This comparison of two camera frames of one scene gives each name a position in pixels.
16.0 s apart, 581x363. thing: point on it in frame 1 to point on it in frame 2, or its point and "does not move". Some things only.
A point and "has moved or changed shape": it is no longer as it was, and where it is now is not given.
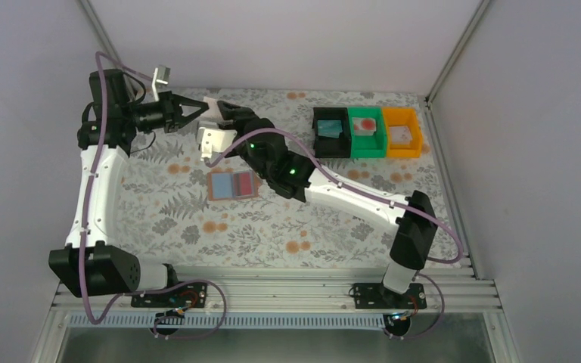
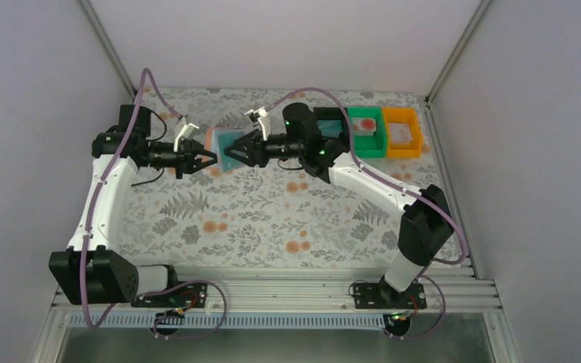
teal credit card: x=329 y=128 has moved or changed shape
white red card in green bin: x=364 y=126 does not move
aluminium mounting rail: x=290 y=290 does not move
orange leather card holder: x=256 y=183 has moved or changed shape
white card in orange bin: x=400 y=134 does not move
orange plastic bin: x=403 y=116 does not move
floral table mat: x=182 y=209 does not move
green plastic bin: x=368 y=146 does not move
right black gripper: x=240 y=119 to x=254 y=151
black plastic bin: x=330 y=147 does not move
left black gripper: x=172 y=111 to x=184 y=159
